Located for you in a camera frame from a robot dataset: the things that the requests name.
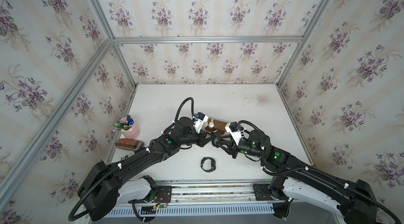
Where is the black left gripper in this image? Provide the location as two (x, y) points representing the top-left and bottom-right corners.
(179, 128), (216, 148)

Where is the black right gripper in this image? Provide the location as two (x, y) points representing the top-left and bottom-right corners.
(216, 134), (266, 161)

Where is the beige band smartwatch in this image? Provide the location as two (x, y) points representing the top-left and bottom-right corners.
(208, 121), (215, 128)

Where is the brown wooden watch stand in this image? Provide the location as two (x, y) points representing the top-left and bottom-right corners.
(205, 118), (228, 135)

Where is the black round bracelet watch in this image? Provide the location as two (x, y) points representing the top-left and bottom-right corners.
(200, 157), (217, 173)

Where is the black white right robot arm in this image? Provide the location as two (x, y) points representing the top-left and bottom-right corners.
(212, 129), (379, 224)

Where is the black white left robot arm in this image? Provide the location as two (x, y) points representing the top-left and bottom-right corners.
(68, 117), (217, 221)

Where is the brown plaid case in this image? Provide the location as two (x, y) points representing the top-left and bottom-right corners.
(115, 138), (145, 151)

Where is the pink pen cup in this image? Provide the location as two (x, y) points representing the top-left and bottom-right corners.
(111, 115), (141, 139)

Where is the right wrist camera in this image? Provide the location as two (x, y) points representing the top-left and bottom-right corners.
(225, 122), (244, 146)

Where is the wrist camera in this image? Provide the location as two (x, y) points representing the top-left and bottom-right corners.
(225, 122), (244, 146)
(193, 112), (209, 134)

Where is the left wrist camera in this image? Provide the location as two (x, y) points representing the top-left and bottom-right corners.
(193, 112), (209, 134)

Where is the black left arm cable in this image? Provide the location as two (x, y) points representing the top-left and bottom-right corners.
(68, 97), (195, 222)

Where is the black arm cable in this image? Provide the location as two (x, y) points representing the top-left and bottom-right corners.
(238, 120), (401, 224)
(68, 97), (195, 222)

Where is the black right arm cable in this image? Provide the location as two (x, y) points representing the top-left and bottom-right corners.
(238, 120), (401, 224)

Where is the aluminium mounting rail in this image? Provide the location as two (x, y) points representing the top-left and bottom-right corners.
(113, 179), (270, 207)

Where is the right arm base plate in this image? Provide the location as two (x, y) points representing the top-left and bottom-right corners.
(252, 182), (278, 201)

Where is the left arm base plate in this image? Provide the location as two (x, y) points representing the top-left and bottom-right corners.
(129, 186), (173, 205)

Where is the slotted white cable duct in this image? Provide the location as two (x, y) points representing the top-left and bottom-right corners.
(106, 203), (275, 218)

